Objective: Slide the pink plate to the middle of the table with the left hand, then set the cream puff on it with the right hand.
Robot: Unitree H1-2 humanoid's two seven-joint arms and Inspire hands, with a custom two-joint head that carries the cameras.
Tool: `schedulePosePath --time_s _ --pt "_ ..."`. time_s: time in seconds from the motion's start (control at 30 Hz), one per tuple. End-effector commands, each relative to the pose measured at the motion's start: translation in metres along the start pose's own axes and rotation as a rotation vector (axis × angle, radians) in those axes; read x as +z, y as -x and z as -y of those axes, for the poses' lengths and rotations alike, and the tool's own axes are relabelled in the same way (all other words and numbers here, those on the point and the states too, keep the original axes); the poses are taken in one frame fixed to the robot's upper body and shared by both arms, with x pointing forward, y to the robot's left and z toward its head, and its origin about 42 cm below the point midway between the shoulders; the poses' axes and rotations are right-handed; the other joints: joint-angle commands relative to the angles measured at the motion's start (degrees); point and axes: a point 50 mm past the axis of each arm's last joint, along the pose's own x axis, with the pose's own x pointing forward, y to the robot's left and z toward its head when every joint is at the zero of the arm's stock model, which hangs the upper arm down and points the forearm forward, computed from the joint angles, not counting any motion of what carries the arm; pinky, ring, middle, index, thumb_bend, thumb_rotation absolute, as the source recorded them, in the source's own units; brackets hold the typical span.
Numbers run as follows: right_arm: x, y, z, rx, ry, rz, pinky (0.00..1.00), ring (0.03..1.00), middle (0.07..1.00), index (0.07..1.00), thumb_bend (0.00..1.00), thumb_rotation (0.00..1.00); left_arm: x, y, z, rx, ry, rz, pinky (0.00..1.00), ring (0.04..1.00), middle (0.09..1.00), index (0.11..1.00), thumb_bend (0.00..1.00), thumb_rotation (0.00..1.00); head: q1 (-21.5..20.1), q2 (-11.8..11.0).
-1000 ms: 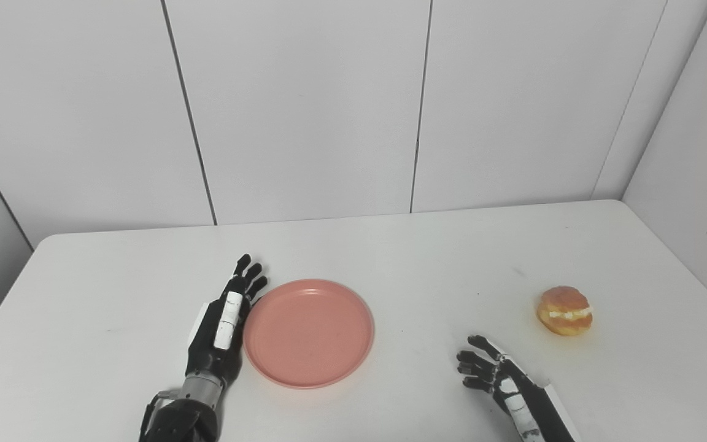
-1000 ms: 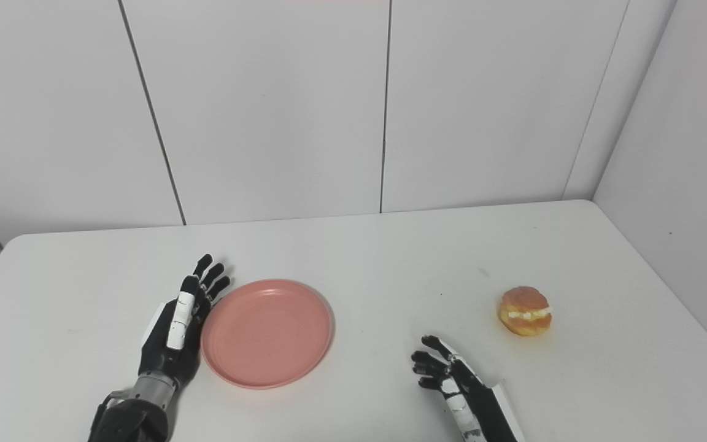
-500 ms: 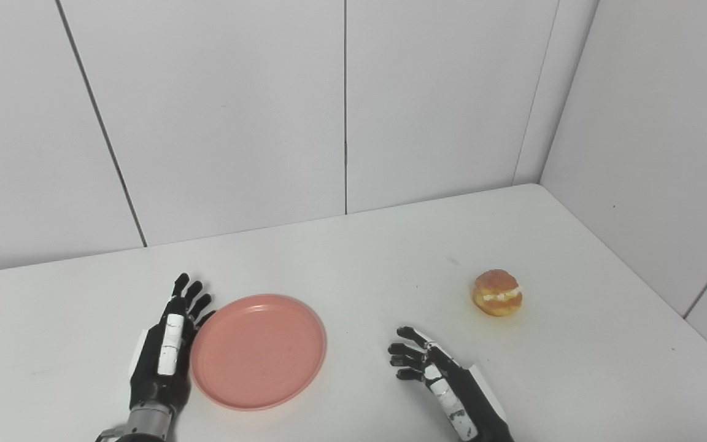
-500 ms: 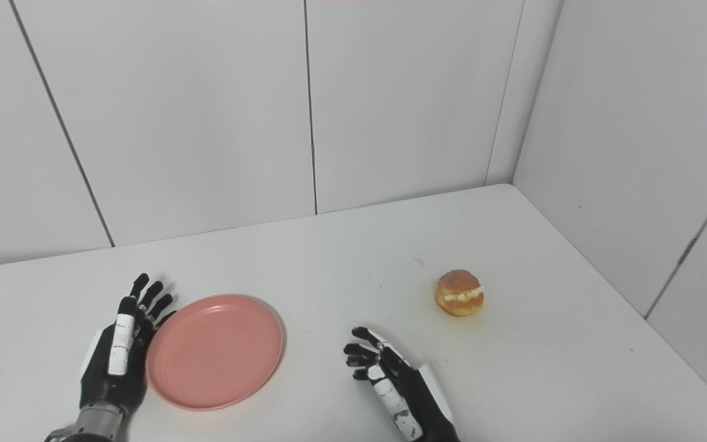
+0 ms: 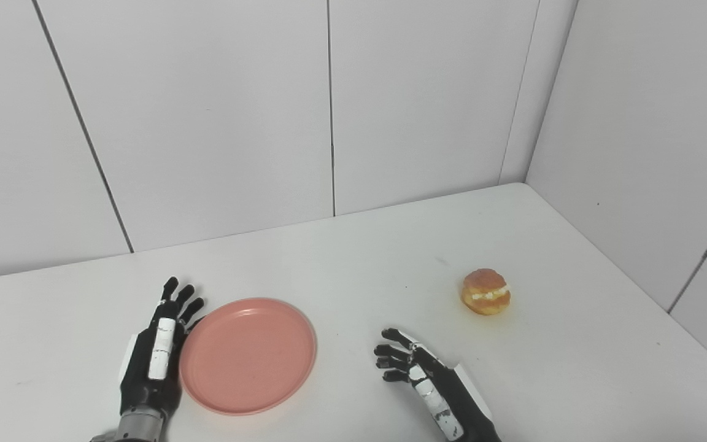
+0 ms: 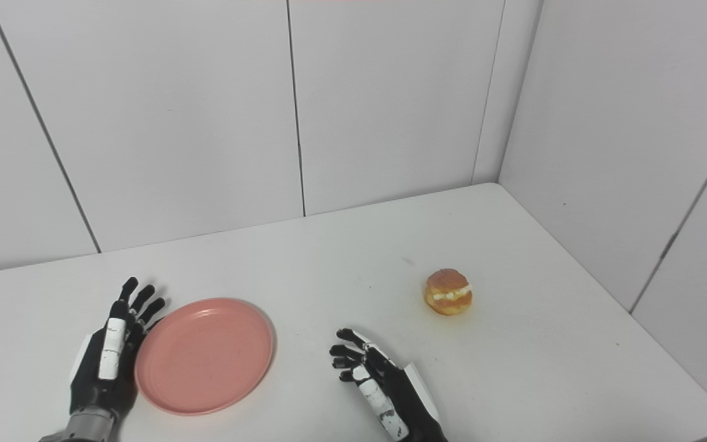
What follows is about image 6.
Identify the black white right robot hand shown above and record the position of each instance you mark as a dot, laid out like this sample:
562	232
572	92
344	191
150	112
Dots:
390	393

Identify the cream puff pastry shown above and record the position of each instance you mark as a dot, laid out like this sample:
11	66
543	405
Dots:
448	293

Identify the pink round plate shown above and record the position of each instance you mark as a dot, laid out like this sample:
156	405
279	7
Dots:
203	356

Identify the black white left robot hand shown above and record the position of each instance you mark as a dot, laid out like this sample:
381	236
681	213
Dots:
105	374

